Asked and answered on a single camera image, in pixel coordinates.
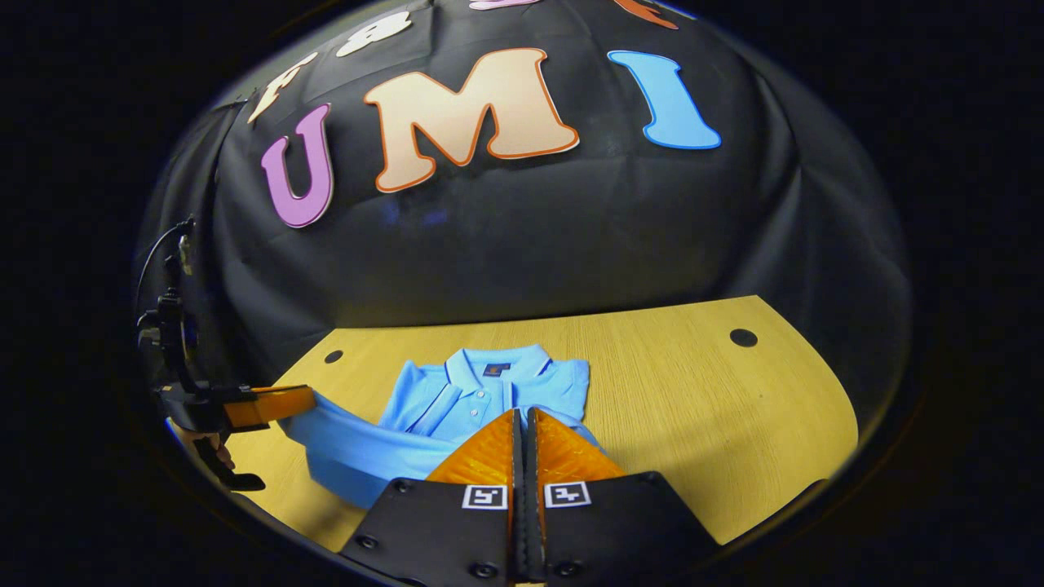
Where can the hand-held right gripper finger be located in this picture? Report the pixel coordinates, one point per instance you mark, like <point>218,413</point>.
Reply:
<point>518,530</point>
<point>536,530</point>

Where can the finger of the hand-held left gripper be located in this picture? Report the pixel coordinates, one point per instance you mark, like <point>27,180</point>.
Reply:
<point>269,405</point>

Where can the black backdrop cloth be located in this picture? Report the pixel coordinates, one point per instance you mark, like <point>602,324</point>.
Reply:
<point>530,228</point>

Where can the light blue polo T-shirt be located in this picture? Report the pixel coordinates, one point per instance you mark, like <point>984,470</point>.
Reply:
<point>457,399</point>

